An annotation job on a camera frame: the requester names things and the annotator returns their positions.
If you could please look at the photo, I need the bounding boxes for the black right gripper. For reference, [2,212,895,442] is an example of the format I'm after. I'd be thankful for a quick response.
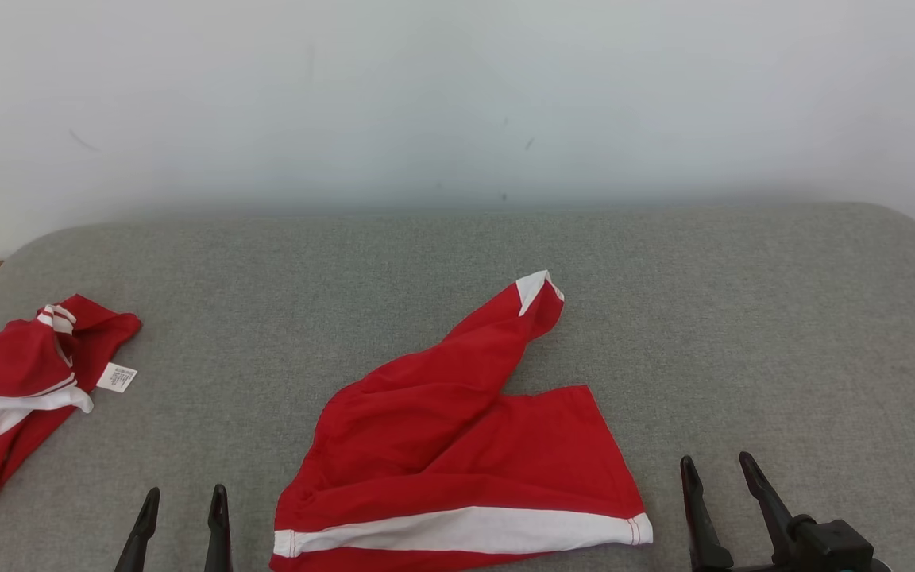
[680,451,808,572]

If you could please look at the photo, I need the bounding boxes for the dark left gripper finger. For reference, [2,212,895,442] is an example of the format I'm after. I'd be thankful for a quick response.
[114,486,162,572]
[203,484,234,572]

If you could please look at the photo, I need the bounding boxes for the red jersey with white sleeves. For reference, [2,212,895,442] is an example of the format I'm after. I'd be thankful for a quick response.
[0,294,143,514]

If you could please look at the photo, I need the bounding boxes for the red shorts with white band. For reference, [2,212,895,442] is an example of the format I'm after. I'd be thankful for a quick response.
[269,270,654,572]

